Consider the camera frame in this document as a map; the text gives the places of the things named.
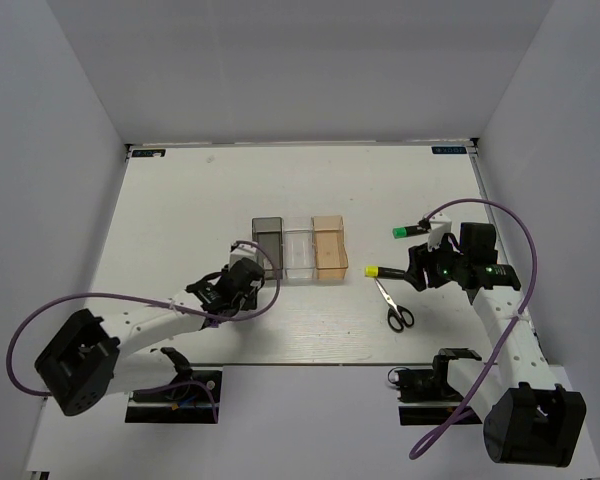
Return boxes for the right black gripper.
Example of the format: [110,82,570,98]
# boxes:
[404,232,468,292]

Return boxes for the green cap highlighter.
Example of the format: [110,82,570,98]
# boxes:
[392,225,428,239]

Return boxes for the yellow cap highlighter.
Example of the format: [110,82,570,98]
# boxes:
[364,266,406,280]

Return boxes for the black handled scissors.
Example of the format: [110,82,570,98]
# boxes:
[375,279,415,333]

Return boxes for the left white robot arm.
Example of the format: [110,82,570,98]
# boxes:
[34,258,266,416]

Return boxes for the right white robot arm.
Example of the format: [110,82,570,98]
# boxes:
[405,222,586,468]

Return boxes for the grey translucent container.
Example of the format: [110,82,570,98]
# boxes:
[252,217,284,280]

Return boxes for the clear plastic container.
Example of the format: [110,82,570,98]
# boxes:
[283,217,315,283]

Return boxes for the orange translucent container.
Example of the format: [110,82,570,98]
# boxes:
[312,215,349,282]

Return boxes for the right corner label sticker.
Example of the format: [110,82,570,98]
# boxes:
[431,145,467,155]

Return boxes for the corner label sticker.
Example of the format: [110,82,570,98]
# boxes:
[131,149,166,158]
[431,145,467,155]

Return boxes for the left corner label sticker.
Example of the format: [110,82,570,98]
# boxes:
[131,149,166,158]

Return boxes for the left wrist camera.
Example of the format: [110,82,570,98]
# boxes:
[228,241,257,269]

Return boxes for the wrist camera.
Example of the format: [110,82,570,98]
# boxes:
[228,241,257,269]
[418,213,452,251]

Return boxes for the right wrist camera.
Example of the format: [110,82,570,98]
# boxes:
[418,213,452,251]

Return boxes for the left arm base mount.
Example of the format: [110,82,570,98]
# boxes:
[125,347,223,425]

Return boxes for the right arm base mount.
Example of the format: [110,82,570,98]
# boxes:
[387,348,482,426]

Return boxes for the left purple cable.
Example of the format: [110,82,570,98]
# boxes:
[5,240,283,424]

